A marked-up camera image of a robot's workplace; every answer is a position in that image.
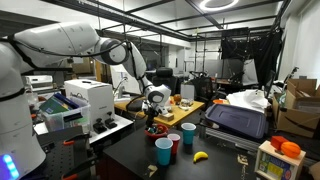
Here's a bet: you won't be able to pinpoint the clear plastic storage bin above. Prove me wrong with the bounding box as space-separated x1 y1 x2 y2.
40 96 90 132

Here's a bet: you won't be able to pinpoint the blue plastic bin lid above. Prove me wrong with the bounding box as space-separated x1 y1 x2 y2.
205 104 266 139

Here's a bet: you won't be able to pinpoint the blue plastic cup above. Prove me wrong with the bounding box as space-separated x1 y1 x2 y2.
155 138 173 166
181 123 196 145

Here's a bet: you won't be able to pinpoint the black office chair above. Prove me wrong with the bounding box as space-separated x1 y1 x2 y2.
152 67 178 95

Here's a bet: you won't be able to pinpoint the wooden desk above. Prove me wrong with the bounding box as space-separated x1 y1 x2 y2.
114 96 204 128

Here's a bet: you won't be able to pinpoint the colourful small toys in bowl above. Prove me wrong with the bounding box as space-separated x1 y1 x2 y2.
147 126 165 134

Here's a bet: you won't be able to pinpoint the white computer monitor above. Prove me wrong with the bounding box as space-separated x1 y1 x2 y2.
110 64 141 101

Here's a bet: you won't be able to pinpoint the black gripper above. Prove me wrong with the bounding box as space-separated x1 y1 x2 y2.
145 108 159 127

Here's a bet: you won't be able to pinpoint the wooden toy crate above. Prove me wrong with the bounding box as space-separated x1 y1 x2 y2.
255 140 306 180

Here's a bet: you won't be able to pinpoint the red toy block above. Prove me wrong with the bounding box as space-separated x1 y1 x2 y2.
271 136 287 150

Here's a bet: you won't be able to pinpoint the white plush chicken toy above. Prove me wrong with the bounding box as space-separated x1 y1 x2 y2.
164 96 172 112

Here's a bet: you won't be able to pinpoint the brown toy football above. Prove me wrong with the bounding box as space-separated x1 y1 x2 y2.
173 94 182 103

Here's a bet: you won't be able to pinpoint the tan cardboard box small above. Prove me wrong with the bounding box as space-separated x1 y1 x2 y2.
158 113 174 121

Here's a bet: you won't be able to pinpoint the red bowl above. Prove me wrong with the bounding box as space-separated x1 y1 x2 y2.
144 124 168 139

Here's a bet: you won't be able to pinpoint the large cardboard box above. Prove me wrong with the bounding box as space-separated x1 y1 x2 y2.
272 79 320 139

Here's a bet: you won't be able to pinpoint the black wrist rest pad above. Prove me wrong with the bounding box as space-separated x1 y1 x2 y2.
126 100 143 112

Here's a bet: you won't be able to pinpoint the white equipment box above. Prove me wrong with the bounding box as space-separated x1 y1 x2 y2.
64 79 114 129

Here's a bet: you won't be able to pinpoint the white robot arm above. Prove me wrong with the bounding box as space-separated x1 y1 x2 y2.
0 22 171 180

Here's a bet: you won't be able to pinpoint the yellow toy banana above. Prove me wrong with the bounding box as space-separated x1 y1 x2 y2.
193 151 208 163

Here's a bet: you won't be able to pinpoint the orange toy basketball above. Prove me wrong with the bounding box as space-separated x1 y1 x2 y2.
281 142 301 158

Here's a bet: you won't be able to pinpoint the red plastic cup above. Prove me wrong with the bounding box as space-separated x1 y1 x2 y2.
167 133 180 155

